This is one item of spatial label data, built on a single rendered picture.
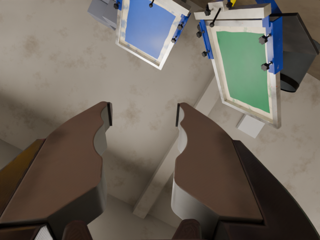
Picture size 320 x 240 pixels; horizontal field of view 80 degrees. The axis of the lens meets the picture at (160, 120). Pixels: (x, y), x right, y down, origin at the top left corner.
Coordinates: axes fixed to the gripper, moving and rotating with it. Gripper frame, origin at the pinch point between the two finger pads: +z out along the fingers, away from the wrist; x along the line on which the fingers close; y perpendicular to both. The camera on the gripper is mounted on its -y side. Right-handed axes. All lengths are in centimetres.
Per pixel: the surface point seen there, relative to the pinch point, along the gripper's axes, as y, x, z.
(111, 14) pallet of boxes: 12, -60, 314
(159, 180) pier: 331, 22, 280
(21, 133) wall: 260, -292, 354
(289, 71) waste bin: 79, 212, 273
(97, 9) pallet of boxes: 9, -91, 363
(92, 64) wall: 111, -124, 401
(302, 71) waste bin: 78, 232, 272
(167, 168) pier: 304, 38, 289
